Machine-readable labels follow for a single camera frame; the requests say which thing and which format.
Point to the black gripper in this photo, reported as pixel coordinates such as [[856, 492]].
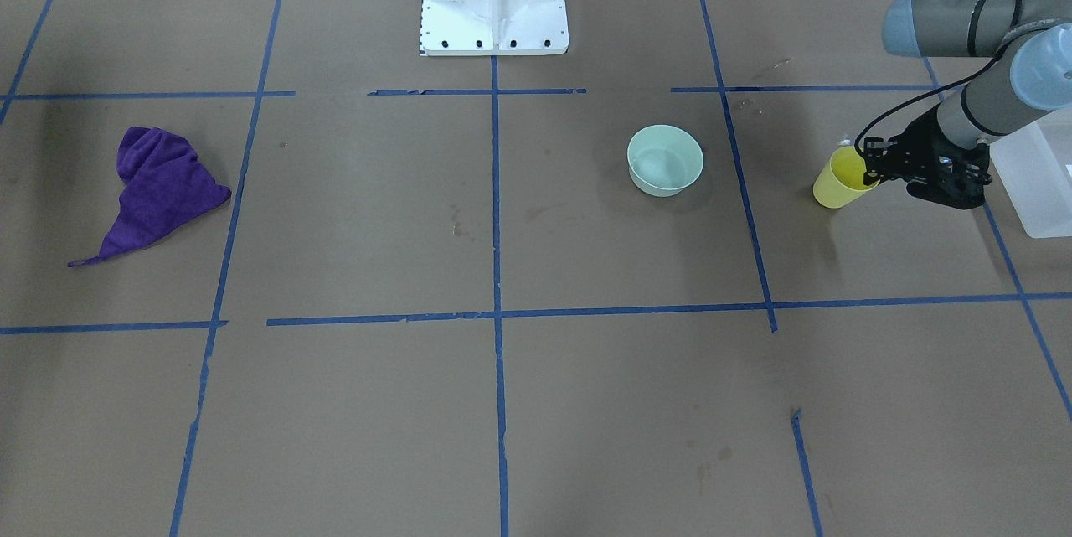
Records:
[[919, 135]]

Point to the yellow plastic cup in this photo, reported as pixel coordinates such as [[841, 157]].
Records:
[[842, 179]]

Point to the mint green bowl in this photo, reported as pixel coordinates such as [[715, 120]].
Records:
[[663, 160]]

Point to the purple cloth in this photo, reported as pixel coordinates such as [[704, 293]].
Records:
[[165, 187]]

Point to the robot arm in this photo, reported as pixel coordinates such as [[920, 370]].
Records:
[[1025, 45]]

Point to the clear plastic bin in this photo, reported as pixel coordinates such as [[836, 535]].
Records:
[[1034, 165]]

